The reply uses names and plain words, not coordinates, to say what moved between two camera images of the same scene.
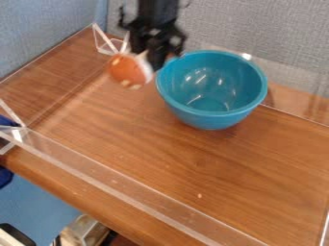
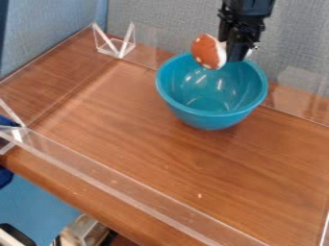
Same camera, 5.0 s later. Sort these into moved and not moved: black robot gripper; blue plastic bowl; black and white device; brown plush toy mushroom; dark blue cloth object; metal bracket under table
Moved: brown plush toy mushroom; black robot gripper
Not moved: black and white device; dark blue cloth object; metal bracket under table; blue plastic bowl
